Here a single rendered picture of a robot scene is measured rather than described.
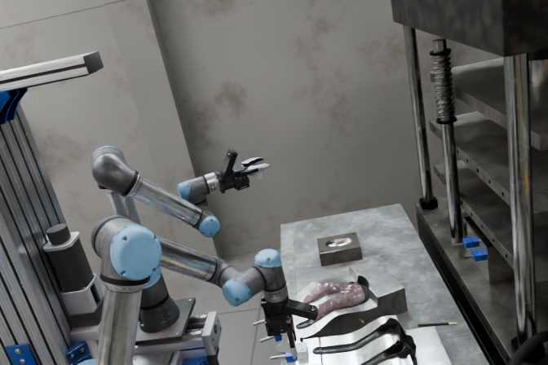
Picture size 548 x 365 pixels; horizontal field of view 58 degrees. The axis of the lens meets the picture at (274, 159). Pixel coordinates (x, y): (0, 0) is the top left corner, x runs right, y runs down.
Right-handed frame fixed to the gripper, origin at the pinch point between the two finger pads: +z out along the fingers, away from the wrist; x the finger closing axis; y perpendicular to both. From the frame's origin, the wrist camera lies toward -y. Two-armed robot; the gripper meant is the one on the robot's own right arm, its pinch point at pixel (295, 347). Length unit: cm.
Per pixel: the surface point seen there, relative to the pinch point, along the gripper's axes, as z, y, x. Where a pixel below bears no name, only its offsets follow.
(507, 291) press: 22, -83, -39
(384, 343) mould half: 8.0, -28.4, -4.8
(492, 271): 17, -79, -46
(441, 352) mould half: 14.9, -46.4, -4.5
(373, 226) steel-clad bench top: 21, -42, -108
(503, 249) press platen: -2, -79, -32
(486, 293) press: 22, -75, -40
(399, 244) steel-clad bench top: 21, -51, -86
